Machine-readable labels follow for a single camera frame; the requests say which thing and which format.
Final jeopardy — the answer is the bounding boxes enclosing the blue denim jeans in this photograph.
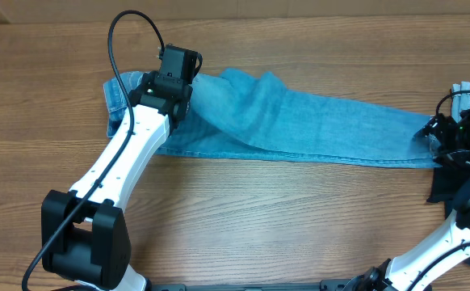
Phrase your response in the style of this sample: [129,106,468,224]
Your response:
[103,67,442,169]

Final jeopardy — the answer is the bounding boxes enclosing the light blue folded jeans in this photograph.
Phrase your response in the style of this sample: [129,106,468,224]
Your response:
[451,82,470,122]

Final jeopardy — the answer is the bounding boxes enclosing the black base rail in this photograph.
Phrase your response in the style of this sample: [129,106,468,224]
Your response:
[149,278,358,291]

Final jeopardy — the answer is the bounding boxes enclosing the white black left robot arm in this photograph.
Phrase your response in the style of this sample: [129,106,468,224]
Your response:
[40,44,203,290]

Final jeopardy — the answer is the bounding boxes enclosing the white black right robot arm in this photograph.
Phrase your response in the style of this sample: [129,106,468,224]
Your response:
[345,109,470,290]

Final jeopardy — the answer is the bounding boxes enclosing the black garment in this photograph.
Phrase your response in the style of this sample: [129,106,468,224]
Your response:
[426,167,470,218]

